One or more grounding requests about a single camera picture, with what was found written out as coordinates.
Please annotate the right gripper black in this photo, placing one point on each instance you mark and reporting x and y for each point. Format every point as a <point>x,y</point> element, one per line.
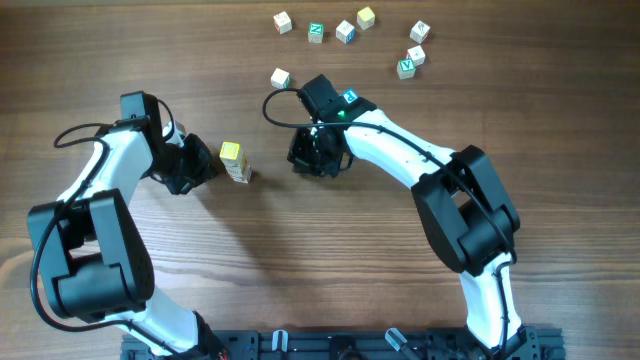
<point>300,160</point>

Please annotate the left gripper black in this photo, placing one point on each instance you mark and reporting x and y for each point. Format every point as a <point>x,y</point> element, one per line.
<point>203,172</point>

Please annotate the yellow block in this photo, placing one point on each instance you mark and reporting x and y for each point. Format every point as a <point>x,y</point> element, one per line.
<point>232,154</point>
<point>366,18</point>

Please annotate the white soccer ball block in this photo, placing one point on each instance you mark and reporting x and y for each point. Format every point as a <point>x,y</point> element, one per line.
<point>238,170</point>

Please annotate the blue C block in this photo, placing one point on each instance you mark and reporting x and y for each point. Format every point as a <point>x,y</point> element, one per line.
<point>349,96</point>

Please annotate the green V block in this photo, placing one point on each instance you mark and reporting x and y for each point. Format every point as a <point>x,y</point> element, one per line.
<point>406,68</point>

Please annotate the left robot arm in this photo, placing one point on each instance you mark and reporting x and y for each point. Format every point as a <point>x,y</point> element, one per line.
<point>91,269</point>

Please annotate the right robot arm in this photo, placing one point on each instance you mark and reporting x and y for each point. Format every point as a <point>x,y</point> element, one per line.
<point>467,216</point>

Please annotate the white base tower block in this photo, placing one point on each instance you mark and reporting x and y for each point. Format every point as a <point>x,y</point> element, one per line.
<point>242,179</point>

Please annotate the white green-sided block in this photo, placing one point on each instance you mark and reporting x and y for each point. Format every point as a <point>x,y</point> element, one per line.
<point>280,79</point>

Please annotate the green N block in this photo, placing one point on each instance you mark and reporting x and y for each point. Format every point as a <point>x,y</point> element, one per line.
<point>315,32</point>

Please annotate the white blue-sided block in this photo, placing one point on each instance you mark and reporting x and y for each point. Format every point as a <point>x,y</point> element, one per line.
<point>345,32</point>

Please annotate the red-edged white block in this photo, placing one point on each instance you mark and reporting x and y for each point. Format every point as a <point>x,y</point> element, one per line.
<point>282,22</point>

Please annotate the white red-sided block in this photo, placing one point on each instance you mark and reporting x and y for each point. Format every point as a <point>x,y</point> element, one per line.
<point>417,55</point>

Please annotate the yellow top block far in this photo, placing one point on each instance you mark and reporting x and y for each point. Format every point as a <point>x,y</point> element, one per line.
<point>366,18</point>

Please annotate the white picture block far right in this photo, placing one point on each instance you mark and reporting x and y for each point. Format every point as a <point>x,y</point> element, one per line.
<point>419,31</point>

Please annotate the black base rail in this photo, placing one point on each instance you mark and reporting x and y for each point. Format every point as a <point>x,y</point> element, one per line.
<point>531,343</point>

